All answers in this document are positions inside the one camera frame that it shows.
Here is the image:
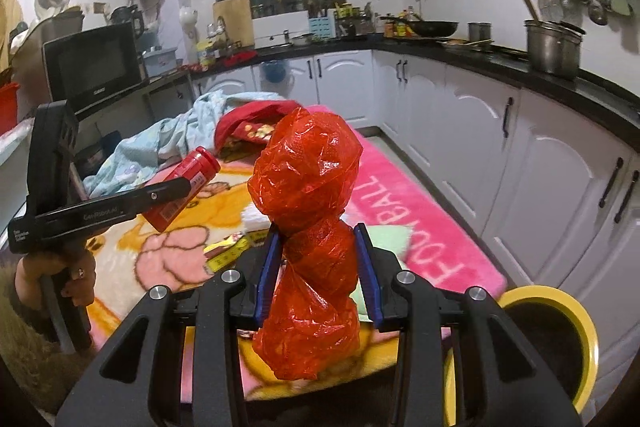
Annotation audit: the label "light green sheet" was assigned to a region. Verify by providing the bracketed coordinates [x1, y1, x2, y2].
[350, 216, 417, 308]

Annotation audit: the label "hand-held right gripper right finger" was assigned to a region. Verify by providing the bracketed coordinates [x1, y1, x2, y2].
[354, 223, 584, 427]

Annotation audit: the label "yellow bin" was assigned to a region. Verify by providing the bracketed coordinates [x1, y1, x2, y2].
[442, 285, 600, 427]

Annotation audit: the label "red bucket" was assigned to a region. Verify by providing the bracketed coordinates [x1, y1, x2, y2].
[0, 82, 21, 136]

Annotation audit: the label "black microwave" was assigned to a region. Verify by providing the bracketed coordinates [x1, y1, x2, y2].
[42, 23, 147, 114]

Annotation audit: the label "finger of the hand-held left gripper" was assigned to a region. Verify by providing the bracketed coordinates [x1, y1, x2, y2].
[131, 177, 195, 220]

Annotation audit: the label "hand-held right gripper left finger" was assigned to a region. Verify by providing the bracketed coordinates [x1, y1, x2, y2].
[55, 224, 281, 427]

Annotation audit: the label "person's left forearm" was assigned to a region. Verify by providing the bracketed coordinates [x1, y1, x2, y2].
[0, 264, 101, 414]

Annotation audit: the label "red rag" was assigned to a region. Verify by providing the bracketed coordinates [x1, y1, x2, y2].
[222, 51, 259, 67]

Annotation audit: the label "row of condiment bottles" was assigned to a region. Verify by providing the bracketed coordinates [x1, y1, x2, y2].
[382, 7, 422, 39]

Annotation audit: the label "red cloth with gold print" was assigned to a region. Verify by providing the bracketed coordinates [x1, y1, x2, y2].
[215, 102, 302, 158]

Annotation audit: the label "light blue cloth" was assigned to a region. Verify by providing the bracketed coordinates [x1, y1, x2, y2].
[82, 91, 292, 198]

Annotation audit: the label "red bottle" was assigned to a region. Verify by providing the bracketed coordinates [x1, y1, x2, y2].
[144, 146, 222, 233]

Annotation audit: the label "yellow snack packet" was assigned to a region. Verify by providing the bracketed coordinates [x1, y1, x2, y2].
[202, 232, 252, 274]

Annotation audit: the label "large steel pot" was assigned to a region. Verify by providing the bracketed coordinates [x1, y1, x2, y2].
[523, 19, 586, 80]

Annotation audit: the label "white kitchen cabinets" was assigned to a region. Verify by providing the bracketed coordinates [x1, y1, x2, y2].
[192, 49, 640, 390]

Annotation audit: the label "row of spice jars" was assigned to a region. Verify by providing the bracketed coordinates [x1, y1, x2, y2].
[252, 0, 374, 20]

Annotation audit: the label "dark kettle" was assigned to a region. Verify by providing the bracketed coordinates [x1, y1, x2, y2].
[110, 5, 146, 38]

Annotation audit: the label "black wok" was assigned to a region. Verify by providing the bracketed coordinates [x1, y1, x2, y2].
[404, 20, 460, 39]

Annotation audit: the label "light blue basket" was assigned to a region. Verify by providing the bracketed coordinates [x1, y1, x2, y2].
[308, 12, 336, 42]

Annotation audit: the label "wooden cutting board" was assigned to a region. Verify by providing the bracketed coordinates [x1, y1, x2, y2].
[212, 0, 256, 48]

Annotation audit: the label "blue hanging bag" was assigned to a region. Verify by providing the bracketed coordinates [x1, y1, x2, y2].
[259, 60, 289, 84]

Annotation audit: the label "person's left hand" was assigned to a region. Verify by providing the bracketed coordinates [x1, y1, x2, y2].
[15, 251, 97, 314]

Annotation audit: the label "printed blanket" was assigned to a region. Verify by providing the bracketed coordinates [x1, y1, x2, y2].
[82, 104, 507, 408]

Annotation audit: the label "small steel pot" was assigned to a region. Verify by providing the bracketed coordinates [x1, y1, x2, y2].
[467, 22, 494, 43]

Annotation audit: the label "red plastic bag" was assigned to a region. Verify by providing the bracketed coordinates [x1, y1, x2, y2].
[248, 107, 364, 381]

